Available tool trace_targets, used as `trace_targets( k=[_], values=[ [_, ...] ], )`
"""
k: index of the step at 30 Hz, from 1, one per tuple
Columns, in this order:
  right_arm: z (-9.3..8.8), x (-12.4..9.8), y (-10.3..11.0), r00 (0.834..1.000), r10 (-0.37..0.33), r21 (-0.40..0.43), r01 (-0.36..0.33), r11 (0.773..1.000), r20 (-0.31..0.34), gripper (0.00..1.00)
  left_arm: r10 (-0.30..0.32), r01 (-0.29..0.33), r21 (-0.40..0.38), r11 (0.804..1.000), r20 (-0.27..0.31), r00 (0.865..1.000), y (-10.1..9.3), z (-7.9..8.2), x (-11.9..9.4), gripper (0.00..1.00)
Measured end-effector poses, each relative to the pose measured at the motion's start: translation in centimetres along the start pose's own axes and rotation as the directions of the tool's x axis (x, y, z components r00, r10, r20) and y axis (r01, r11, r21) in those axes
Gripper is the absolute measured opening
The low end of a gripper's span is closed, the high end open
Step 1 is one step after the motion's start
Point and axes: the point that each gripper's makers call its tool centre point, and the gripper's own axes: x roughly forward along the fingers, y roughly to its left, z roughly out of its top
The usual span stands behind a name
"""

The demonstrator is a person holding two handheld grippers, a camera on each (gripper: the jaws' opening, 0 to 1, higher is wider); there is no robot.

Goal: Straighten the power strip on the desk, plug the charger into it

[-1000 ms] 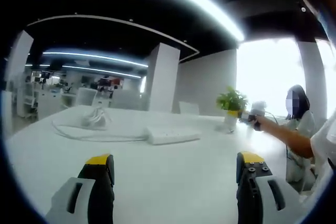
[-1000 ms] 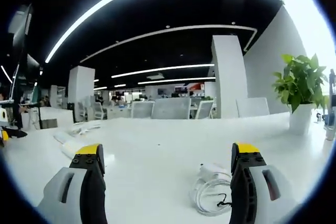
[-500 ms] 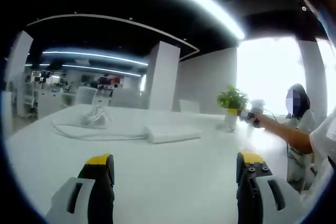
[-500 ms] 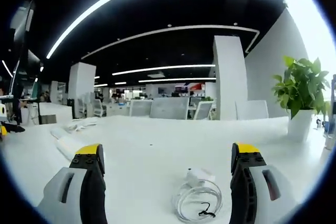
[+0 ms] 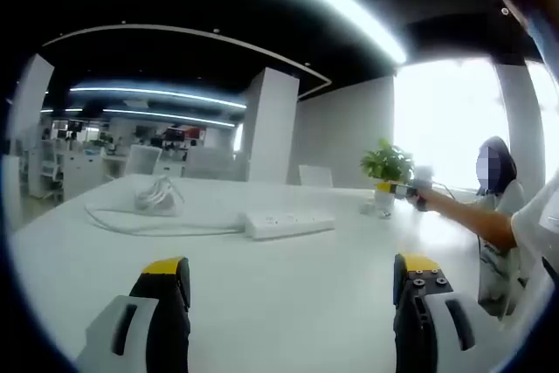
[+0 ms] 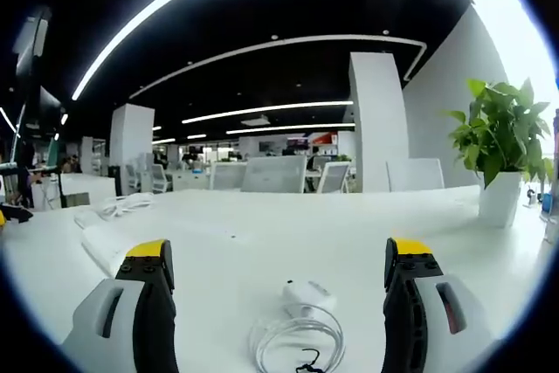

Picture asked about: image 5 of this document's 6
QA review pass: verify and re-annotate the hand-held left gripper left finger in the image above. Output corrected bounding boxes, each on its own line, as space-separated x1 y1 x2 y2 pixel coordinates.
73 256 192 373

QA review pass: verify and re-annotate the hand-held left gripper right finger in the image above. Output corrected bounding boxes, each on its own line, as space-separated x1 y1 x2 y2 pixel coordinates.
392 252 506 373

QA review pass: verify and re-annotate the white power strip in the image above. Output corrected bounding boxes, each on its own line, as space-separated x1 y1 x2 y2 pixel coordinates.
238 210 336 241

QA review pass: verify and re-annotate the white power strip cable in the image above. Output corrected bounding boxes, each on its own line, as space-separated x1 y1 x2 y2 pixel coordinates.
85 174 245 237

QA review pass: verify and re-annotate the white desk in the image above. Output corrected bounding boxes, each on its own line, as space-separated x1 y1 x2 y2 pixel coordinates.
8 174 486 373

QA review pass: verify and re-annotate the person's right hand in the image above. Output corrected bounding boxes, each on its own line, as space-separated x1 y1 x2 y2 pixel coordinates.
407 188 437 213

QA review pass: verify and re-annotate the potted green plant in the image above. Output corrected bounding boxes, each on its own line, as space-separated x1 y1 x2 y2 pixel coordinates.
360 139 416 212

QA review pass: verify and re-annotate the person's white shirt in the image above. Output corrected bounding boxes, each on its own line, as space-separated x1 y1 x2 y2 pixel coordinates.
510 180 559 317

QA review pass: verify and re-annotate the white office cabinet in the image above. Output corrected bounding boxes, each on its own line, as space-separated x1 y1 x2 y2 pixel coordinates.
25 145 110 199

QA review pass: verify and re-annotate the white mesh office chair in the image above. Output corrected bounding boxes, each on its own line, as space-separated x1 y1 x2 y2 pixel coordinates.
125 144 162 176

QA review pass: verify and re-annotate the white swivel office chair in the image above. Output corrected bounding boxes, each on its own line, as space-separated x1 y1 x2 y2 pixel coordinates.
38 141 65 199

